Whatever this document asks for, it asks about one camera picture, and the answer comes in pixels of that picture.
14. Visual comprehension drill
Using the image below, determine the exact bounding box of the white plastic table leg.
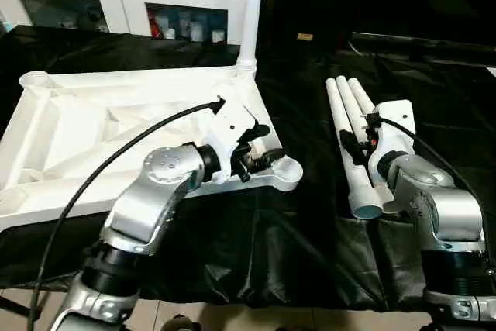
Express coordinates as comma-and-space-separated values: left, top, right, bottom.
325, 78, 385, 220
236, 0, 267, 81
336, 75, 398, 214
348, 77, 377, 119

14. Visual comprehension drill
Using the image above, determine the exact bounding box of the white plastic table top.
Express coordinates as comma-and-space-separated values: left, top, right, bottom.
0, 66, 305, 233

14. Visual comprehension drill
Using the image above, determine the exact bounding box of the black work mat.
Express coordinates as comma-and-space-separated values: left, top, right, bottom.
0, 25, 496, 309

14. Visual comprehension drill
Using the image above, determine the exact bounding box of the red bottle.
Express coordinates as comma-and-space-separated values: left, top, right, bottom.
147, 13, 161, 39

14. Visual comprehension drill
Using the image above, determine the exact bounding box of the dark left robot foot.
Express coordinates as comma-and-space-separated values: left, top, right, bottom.
166, 315, 196, 331

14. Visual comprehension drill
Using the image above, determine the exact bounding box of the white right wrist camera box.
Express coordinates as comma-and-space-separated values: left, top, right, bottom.
366, 100, 418, 189

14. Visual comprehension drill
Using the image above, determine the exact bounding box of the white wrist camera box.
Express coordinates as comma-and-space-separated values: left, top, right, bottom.
366, 100, 418, 189
201, 101, 261, 186

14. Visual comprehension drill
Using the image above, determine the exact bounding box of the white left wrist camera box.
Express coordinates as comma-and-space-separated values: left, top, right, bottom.
201, 101, 261, 186

